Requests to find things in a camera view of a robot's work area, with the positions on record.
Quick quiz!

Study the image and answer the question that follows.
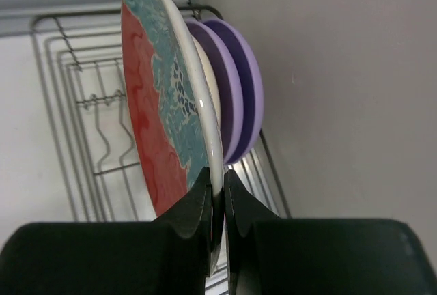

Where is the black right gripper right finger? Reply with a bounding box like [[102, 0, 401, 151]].
[[223, 171, 436, 294]]

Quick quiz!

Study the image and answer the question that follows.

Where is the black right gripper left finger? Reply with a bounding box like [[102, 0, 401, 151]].
[[1, 168, 212, 294]]

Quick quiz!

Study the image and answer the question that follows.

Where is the red teal floral plate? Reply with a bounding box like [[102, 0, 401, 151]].
[[121, 0, 224, 215]]

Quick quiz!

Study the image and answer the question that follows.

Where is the lavender plate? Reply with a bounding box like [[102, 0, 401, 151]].
[[204, 18, 264, 163], [186, 19, 244, 163]]

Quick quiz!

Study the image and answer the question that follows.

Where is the cream plate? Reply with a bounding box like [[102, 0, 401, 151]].
[[191, 36, 221, 127]]

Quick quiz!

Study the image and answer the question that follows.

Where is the grey wire dish rack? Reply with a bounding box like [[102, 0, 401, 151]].
[[29, 4, 293, 295]]

